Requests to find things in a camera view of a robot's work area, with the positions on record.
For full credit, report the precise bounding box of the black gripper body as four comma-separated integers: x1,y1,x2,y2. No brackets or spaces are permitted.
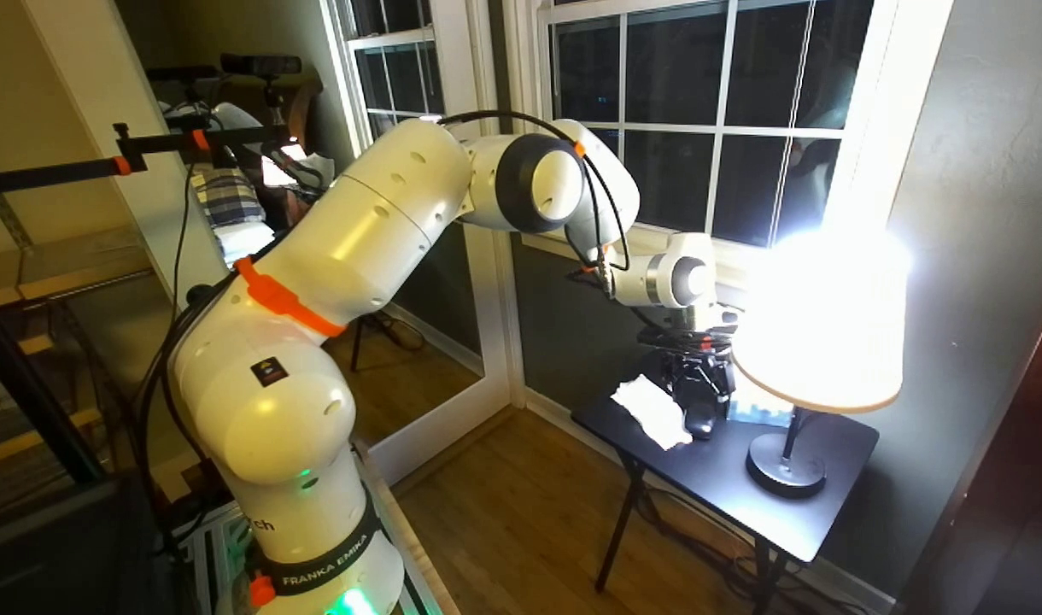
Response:
653,317,741,398

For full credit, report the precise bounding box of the white patterned tissue box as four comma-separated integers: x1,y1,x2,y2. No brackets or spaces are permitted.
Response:
728,381,801,430

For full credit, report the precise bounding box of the white tissue paper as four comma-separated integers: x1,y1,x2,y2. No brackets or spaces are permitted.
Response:
607,372,698,452

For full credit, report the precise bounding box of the black folding table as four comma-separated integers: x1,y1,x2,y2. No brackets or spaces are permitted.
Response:
569,384,886,600

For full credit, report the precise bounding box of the table lamp with white shade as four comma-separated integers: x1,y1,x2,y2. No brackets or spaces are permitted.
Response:
730,219,916,501

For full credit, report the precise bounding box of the white framed grid window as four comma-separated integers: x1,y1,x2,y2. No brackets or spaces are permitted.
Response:
506,0,958,284

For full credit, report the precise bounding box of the narrow white framed window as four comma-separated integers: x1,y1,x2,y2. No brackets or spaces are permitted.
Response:
319,0,527,490

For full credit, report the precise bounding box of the black rod with orange clamps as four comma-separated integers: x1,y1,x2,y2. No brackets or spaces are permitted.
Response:
0,117,298,199

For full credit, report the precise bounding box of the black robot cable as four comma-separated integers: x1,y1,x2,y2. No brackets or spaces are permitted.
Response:
435,108,639,289

